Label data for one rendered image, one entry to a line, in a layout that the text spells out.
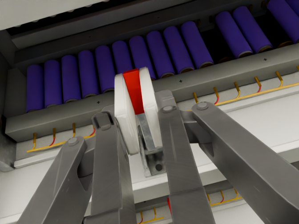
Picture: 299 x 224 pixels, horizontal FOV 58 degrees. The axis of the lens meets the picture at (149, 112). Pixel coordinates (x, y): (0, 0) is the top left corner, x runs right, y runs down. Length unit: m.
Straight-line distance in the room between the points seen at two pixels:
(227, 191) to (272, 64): 0.23
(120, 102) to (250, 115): 0.14
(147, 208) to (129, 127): 0.28
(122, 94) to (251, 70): 0.14
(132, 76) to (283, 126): 0.15
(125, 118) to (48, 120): 0.14
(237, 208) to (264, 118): 0.20
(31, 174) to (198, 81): 0.18
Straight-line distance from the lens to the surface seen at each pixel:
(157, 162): 0.25
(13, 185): 0.30
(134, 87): 0.21
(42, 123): 0.28
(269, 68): 0.28
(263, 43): 0.30
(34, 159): 0.29
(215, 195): 0.44
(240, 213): 0.44
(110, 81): 0.28
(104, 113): 0.15
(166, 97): 0.17
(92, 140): 0.16
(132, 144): 0.16
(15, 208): 0.29
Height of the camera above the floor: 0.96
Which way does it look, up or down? 43 degrees down
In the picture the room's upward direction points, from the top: 17 degrees counter-clockwise
